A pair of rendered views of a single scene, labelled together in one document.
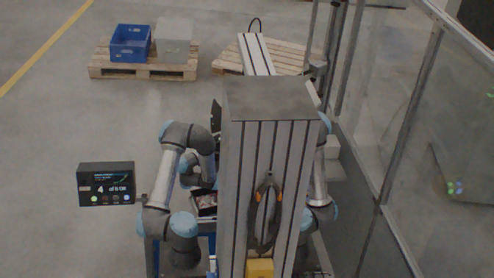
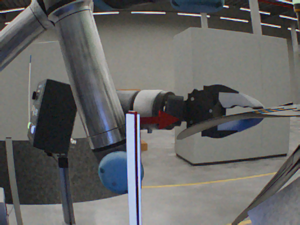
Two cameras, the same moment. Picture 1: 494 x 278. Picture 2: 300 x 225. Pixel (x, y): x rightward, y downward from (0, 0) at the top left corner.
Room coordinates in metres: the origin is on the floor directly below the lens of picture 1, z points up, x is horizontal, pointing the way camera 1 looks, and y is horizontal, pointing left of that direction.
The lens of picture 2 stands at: (1.77, -0.58, 1.22)
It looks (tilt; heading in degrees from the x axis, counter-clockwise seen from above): 3 degrees down; 79
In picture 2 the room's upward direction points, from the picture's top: straight up
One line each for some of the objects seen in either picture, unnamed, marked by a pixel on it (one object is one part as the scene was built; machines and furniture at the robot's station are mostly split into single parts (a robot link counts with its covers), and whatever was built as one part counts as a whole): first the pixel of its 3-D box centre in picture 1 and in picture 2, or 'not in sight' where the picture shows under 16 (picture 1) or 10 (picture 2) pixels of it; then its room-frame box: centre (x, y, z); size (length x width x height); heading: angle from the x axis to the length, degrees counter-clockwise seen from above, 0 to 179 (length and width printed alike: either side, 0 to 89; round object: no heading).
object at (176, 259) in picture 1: (184, 248); not in sight; (1.40, 0.22, 1.09); 0.15 x 0.15 x 0.10
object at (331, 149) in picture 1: (323, 145); not in sight; (2.48, -0.52, 0.92); 0.17 x 0.16 x 0.11; 100
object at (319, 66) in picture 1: (318, 68); not in sight; (2.64, -0.42, 1.39); 0.10 x 0.07 x 0.09; 135
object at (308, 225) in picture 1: (298, 224); not in sight; (1.49, -0.27, 1.20); 0.13 x 0.12 x 0.14; 128
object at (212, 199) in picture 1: (212, 201); not in sight; (1.97, 0.16, 0.83); 0.19 x 0.14 x 0.03; 115
